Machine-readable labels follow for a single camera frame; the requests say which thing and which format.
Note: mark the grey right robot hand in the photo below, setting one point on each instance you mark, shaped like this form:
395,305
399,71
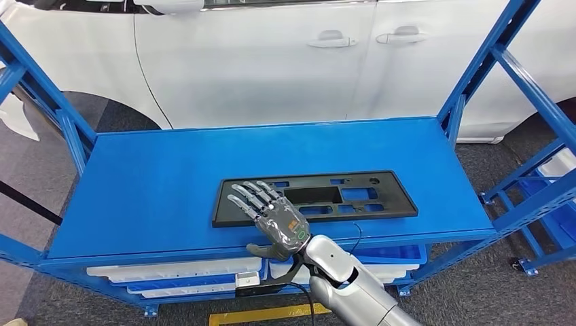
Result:
281,225

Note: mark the blue metal shelf rack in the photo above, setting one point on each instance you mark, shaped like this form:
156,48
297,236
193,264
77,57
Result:
157,189

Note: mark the blue wheeled shelf rack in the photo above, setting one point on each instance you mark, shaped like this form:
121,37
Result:
558,220

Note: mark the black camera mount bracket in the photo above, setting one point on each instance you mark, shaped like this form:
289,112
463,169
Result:
279,279

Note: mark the black plastic frame part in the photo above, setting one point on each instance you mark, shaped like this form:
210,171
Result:
396,202

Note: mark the white car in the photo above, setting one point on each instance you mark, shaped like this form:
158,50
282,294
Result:
247,67

